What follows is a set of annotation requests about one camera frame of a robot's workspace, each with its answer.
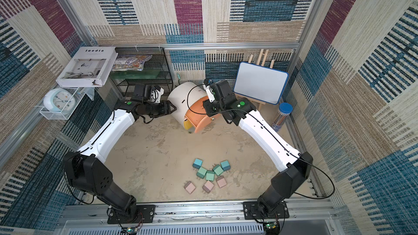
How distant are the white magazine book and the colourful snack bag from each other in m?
0.03

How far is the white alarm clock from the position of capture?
63 centimetres

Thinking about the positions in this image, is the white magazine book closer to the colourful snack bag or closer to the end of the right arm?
the colourful snack bag

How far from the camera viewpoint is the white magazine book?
0.71 m
